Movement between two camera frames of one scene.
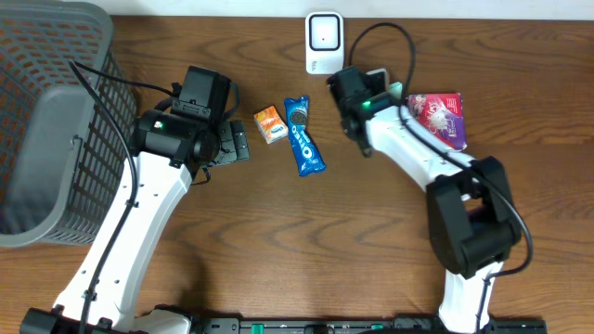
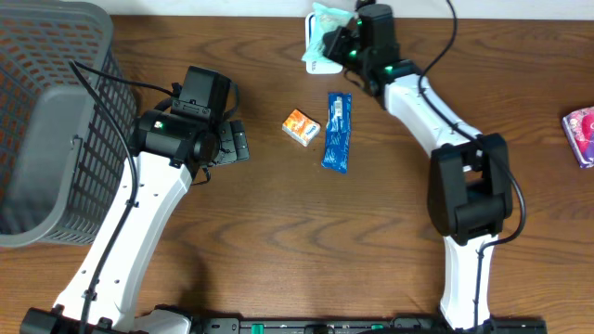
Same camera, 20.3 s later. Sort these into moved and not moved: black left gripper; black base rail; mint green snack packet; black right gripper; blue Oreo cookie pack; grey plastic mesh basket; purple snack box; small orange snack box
Moved: small orange snack box; black right gripper; purple snack box; mint green snack packet; blue Oreo cookie pack
Not moved: grey plastic mesh basket; black left gripper; black base rail
